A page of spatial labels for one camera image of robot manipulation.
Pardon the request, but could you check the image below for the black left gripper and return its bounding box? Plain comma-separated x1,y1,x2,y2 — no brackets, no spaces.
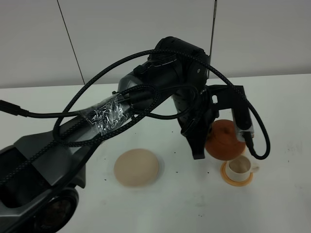
172,88,219,160

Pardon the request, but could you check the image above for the brown clay teapot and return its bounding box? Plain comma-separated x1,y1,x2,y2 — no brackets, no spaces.
205,119,246,161

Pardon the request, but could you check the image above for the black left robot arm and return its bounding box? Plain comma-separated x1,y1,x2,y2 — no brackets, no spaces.
0,37,214,233

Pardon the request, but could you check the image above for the beige round teapot saucer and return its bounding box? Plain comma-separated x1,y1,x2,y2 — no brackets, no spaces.
114,149,160,187

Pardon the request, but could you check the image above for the near orange coaster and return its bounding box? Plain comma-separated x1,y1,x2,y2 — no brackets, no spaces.
220,162,253,187

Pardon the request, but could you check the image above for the near white teacup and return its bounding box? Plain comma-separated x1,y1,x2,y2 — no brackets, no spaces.
225,155,259,182

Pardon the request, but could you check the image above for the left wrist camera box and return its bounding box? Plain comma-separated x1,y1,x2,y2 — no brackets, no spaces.
207,85,254,142

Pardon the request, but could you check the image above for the thin black cable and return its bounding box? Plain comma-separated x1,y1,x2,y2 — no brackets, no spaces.
0,87,202,121

